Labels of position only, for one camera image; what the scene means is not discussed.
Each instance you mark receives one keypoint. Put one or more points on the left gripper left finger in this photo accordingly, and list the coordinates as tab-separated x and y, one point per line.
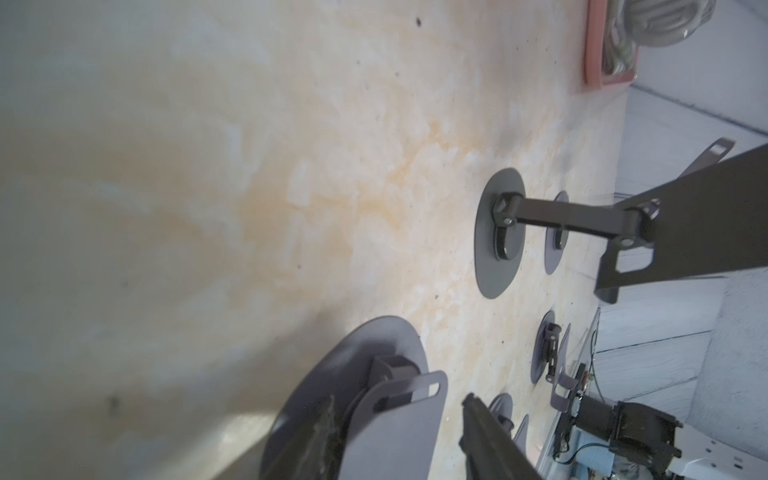
313	450

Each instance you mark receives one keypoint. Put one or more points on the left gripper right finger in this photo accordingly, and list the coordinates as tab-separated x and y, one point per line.
491	453

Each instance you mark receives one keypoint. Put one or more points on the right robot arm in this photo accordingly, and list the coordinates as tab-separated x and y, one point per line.
653	439

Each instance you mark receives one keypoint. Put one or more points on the pink tray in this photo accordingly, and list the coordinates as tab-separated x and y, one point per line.
594	76

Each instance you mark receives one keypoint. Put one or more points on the ribbed grey cup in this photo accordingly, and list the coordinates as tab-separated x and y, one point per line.
662	23

